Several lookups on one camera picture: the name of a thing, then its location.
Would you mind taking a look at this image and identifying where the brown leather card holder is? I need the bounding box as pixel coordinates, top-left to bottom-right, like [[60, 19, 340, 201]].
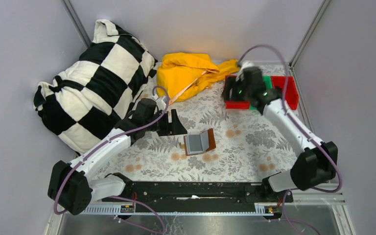
[[183, 128, 216, 156]]

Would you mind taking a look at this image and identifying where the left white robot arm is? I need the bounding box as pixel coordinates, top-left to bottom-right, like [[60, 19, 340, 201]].
[[47, 98, 187, 215]]

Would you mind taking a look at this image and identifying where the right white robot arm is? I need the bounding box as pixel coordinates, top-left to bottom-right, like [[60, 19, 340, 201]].
[[222, 61, 338, 192]]

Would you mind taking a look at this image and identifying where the green bin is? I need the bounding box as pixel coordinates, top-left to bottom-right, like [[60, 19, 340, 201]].
[[249, 75, 273, 110]]

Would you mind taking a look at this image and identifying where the left red bin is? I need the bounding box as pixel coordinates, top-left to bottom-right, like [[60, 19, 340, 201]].
[[222, 75, 250, 110]]

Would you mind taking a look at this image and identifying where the red bin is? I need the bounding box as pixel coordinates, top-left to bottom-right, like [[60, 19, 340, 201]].
[[270, 76, 299, 110], [222, 75, 250, 110]]

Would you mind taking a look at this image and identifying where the right red bin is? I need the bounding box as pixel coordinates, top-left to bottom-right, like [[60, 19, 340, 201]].
[[270, 76, 299, 110]]

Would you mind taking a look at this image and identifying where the yellow cloth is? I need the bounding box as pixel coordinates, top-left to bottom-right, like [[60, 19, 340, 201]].
[[156, 52, 239, 104]]

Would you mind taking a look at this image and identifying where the floral table mat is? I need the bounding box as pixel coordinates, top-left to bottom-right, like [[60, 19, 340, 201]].
[[95, 81, 296, 182]]

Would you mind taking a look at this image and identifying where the black white checkered pillow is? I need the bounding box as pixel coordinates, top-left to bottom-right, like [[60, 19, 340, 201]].
[[33, 19, 157, 155]]

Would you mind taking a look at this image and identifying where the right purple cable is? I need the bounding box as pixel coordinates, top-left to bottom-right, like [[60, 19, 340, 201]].
[[238, 45, 343, 235]]

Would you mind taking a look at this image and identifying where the purple cable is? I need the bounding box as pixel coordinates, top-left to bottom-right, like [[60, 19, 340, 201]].
[[53, 85, 171, 234], [238, 45, 343, 235]]

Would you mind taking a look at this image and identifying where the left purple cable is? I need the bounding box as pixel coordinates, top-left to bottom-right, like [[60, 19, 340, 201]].
[[53, 85, 171, 234]]

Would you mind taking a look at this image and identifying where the aluminium frame rail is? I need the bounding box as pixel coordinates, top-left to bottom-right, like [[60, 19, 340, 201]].
[[291, 188, 346, 206]]

